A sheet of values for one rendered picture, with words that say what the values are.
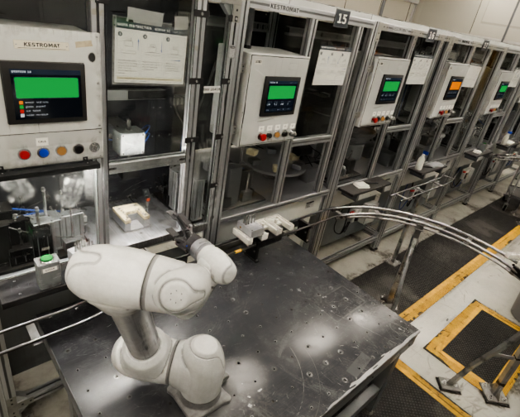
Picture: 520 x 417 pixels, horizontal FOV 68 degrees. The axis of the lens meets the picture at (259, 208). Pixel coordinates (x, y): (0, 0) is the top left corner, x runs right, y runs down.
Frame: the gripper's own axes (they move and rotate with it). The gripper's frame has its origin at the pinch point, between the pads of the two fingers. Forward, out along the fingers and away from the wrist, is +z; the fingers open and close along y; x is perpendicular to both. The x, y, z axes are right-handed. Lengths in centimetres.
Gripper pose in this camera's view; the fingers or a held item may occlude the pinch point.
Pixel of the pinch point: (172, 222)
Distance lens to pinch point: 169.4
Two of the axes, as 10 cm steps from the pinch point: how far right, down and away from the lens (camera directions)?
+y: 1.6, -8.7, -4.7
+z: -6.5, -4.5, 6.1
